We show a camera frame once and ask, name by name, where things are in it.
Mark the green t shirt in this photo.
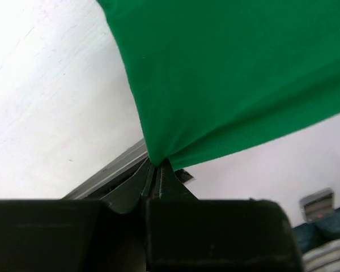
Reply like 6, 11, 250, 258
99, 1, 340, 169

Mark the front aluminium table rail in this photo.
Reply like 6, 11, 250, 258
64, 139, 147, 200

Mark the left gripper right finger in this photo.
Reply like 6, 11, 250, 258
146, 161, 303, 271

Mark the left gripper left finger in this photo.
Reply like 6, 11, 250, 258
0, 160, 156, 271

